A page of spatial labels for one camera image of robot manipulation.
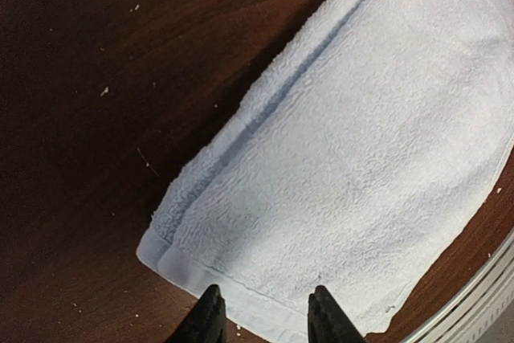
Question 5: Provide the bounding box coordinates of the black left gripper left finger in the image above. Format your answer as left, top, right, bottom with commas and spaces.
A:
168, 284, 227, 343

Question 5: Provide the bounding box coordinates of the light blue towel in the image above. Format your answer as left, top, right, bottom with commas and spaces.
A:
137, 0, 513, 342

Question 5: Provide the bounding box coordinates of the front aluminium rail panel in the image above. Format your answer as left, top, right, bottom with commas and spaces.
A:
404, 232, 513, 343

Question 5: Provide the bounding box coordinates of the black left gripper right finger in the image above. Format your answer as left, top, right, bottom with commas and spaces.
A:
308, 285, 367, 343

